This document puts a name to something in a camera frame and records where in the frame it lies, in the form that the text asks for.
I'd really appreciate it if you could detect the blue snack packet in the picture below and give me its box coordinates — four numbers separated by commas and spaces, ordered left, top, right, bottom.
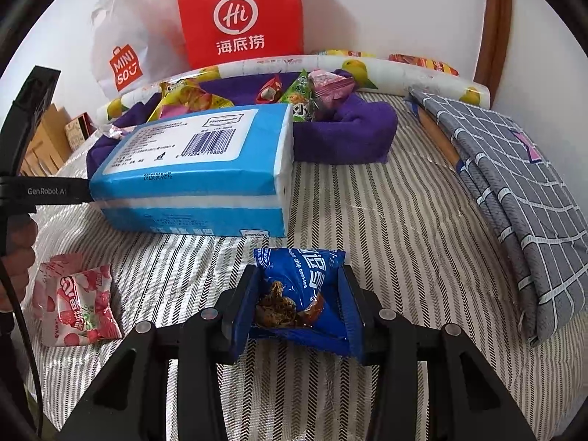
253, 248, 350, 356

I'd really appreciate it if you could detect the strawberry jelly packet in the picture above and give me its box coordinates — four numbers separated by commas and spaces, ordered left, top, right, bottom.
41, 265, 123, 347

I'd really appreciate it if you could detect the pink yellow chips bag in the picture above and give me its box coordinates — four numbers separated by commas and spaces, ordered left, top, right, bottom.
147, 78, 234, 122

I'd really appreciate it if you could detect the red candy packet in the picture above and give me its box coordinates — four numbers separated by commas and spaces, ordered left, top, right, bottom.
255, 75, 283, 105

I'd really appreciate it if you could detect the green snack packet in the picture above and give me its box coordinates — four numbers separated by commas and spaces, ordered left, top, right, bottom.
279, 70, 316, 122

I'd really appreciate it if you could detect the pink mushroom biscuit bag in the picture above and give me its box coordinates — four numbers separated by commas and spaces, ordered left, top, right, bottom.
309, 70, 356, 114

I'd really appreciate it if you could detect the person's left hand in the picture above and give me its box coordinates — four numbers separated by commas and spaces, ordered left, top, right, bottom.
1, 214, 38, 303

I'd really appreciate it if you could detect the striped quilted mattress pad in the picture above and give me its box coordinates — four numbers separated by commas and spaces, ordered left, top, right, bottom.
36, 96, 587, 440

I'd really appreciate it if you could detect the pale pink snack packet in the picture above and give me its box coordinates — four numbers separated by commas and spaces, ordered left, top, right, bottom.
32, 253, 84, 320

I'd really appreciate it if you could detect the blue tissue pack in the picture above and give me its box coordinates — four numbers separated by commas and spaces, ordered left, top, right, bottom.
90, 104, 294, 237

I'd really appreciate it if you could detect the purple towel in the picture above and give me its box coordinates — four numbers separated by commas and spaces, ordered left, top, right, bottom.
86, 74, 399, 178

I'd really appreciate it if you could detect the white Miniso plastic bag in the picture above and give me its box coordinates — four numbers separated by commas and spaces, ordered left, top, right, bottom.
91, 0, 189, 100

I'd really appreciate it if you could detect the grey checked folded cloth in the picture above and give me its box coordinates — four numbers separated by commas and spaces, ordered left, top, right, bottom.
410, 90, 587, 345

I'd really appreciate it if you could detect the fruit-print rolled mat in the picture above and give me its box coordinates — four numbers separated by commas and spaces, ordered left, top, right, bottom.
94, 53, 491, 126

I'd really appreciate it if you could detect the orange chips bag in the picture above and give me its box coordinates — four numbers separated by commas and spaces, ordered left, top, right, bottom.
388, 53, 458, 76

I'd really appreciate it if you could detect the red Haidilao paper bag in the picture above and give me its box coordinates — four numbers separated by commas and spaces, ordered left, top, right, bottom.
178, 0, 304, 69

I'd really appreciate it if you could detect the brown door frame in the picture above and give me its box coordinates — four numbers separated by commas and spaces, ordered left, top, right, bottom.
473, 0, 512, 101

